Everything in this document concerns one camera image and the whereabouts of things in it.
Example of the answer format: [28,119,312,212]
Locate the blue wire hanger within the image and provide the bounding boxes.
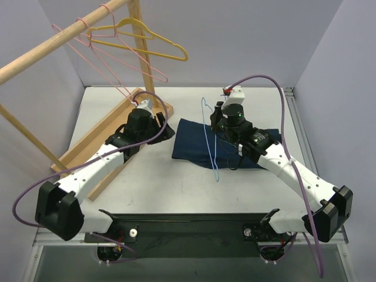
[200,97,220,183]

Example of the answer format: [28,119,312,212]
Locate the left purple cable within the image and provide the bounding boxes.
[12,90,169,263]

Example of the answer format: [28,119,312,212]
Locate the yellow plastic hanger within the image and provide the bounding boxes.
[90,17,189,62]

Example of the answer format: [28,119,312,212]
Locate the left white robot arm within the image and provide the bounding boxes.
[35,106,175,241]

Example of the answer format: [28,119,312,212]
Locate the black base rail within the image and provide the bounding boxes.
[85,213,297,259]

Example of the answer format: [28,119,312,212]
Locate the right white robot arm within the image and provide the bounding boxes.
[210,101,353,243]

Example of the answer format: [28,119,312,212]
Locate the dark blue denim trousers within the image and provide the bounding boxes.
[170,117,281,171]

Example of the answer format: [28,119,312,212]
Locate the aluminium frame rail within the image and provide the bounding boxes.
[283,86,350,244]

